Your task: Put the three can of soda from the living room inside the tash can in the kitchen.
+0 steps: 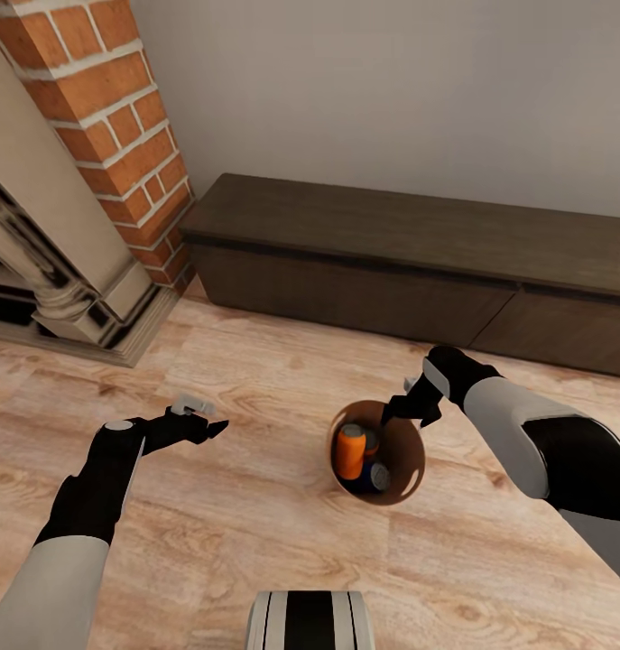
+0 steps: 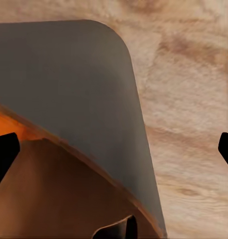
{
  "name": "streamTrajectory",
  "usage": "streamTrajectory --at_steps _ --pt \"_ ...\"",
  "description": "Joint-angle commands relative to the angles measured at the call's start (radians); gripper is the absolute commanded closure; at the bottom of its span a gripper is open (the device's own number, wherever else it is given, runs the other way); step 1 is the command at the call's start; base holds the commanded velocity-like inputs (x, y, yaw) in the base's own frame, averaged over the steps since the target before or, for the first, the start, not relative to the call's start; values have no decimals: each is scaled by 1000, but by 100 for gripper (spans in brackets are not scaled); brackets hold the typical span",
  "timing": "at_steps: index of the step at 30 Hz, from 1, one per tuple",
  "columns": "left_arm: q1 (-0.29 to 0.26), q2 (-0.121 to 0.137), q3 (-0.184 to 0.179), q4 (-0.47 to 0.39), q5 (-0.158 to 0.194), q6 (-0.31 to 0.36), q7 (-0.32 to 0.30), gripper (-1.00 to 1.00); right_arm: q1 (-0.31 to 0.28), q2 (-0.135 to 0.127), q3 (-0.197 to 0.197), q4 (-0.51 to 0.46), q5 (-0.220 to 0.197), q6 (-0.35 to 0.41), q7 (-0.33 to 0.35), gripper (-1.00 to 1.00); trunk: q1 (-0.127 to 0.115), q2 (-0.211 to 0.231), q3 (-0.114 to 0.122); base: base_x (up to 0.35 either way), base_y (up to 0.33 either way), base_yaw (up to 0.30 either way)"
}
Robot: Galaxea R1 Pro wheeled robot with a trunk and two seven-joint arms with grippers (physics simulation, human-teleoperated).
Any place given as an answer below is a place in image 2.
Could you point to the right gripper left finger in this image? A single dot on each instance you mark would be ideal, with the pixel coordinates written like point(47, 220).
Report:
point(9, 149)

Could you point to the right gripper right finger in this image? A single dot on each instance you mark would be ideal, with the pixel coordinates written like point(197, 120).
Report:
point(223, 145)

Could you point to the trash can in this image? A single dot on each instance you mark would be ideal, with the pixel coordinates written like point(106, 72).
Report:
point(72, 81)

